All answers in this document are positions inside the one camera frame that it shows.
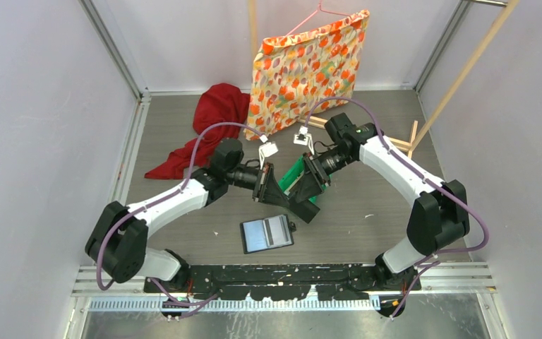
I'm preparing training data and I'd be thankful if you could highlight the green plastic bin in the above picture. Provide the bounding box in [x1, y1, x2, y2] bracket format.
[279, 153, 331, 203]

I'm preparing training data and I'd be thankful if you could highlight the black card holder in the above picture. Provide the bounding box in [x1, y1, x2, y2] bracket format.
[239, 214, 296, 254]

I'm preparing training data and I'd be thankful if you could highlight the floral orange gift bag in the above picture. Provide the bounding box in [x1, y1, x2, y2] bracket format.
[244, 10, 370, 140]

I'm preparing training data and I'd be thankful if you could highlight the purple cable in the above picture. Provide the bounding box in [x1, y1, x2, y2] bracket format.
[95, 122, 270, 320]
[304, 97, 490, 320]

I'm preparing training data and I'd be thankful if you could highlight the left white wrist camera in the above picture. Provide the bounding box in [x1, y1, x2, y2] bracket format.
[258, 135, 279, 170]

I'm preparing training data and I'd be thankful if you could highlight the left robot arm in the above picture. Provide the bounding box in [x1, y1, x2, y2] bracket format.
[85, 138, 320, 292]

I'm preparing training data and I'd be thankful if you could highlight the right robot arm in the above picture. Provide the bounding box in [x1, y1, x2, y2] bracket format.
[288, 113, 470, 290]

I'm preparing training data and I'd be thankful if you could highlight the wooden rack frame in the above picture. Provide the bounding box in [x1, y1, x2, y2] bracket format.
[257, 1, 531, 164]

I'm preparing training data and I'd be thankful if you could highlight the pink wire hanger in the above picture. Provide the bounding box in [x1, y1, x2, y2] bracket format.
[285, 0, 349, 36]

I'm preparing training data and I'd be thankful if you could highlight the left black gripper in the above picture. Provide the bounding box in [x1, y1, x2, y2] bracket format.
[226, 162, 289, 207]

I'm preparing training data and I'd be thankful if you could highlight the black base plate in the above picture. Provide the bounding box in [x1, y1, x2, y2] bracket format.
[160, 263, 417, 301]

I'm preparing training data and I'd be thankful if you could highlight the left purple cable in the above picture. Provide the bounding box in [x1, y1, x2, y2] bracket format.
[95, 122, 270, 320]

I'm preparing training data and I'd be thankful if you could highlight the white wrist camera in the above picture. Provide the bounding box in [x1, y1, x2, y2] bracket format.
[258, 135, 279, 170]
[293, 133, 315, 155]

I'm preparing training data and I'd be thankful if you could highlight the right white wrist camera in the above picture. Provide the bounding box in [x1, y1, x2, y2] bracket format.
[293, 133, 315, 155]

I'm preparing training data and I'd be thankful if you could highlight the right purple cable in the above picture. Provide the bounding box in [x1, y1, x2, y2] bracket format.
[304, 97, 490, 320]

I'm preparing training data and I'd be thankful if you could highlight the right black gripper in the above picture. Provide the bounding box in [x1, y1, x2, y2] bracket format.
[296, 147, 356, 203]

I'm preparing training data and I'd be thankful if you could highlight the red cloth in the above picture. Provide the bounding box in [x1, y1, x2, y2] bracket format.
[143, 83, 251, 181]

